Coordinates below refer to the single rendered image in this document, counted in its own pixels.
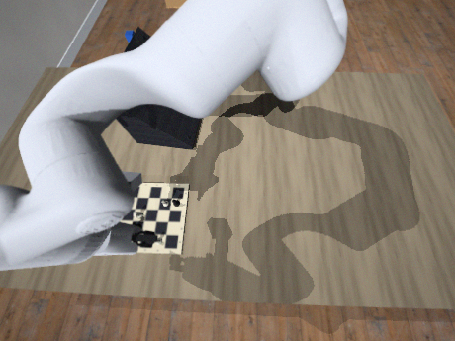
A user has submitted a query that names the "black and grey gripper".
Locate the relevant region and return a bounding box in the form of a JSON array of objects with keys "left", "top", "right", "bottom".
[{"left": 81, "top": 222, "right": 158, "bottom": 262}]

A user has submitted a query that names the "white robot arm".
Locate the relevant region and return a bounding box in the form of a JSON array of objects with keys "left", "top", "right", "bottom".
[{"left": 0, "top": 0, "right": 348, "bottom": 271}]

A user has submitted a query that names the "black and cream chessboard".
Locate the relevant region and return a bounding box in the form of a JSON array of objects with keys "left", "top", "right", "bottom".
[{"left": 120, "top": 183, "right": 189, "bottom": 254}]

